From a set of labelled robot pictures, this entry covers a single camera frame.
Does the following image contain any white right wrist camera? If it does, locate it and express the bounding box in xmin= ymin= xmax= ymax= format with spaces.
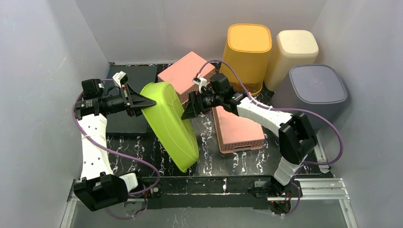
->
xmin=192 ymin=73 xmax=208 ymax=94

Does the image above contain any orange slatted waste bin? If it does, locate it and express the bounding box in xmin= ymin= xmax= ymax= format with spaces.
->
xmin=220 ymin=24 xmax=272 ymax=96

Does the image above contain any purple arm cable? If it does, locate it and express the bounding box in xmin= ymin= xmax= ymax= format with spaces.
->
xmin=71 ymin=78 xmax=161 ymax=220
xmin=196 ymin=59 xmax=345 ymax=218

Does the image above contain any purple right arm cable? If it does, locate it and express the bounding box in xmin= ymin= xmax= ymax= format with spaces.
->
xmin=196 ymin=59 xmax=345 ymax=218

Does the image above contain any cream bin liner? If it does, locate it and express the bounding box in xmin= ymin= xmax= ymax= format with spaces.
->
xmin=264 ymin=30 xmax=319 ymax=92

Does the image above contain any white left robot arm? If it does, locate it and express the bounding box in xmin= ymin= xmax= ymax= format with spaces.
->
xmin=72 ymin=78 xmax=156 ymax=211

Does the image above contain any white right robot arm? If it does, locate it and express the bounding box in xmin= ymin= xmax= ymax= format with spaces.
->
xmin=181 ymin=74 xmax=317 ymax=192

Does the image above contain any dark grey flat box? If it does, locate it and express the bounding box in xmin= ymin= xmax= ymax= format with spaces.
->
xmin=105 ymin=64 xmax=158 ymax=137

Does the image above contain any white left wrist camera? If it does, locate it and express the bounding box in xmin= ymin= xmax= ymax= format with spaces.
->
xmin=112 ymin=71 xmax=128 ymax=89

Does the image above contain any pink perforated basket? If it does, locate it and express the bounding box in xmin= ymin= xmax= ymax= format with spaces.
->
xmin=157 ymin=52 xmax=206 ymax=104
xmin=212 ymin=106 xmax=265 ymax=154

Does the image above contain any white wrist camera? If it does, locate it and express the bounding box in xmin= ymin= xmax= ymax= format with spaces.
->
xmin=192 ymin=73 xmax=208 ymax=94
xmin=112 ymin=71 xmax=128 ymax=89

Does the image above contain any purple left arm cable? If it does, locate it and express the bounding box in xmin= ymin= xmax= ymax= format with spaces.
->
xmin=71 ymin=78 xmax=161 ymax=220

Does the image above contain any green plastic tray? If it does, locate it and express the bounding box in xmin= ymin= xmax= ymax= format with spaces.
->
xmin=140 ymin=82 xmax=199 ymax=173

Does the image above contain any grey slatted waste bin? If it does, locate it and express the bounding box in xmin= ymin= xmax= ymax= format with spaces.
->
xmin=269 ymin=64 xmax=348 ymax=120

